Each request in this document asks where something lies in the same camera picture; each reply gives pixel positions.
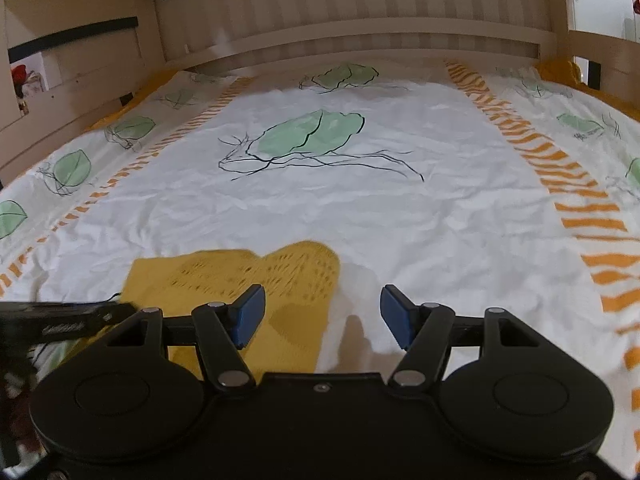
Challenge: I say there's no light wooden bed frame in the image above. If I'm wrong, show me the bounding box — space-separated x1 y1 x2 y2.
0 0 640 186

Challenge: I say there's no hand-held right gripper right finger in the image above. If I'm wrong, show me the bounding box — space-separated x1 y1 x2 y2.
380 285 538 388

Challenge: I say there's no yellow knit sweater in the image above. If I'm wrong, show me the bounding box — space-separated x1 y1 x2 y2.
75 241 343 381

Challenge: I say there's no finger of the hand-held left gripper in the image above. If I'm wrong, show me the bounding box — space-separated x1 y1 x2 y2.
0 301 137 347

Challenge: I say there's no white leaf-print duvet cover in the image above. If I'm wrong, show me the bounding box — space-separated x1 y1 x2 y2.
0 62 640 441

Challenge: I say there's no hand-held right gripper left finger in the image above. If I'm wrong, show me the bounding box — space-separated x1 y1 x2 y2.
105 284 266 393

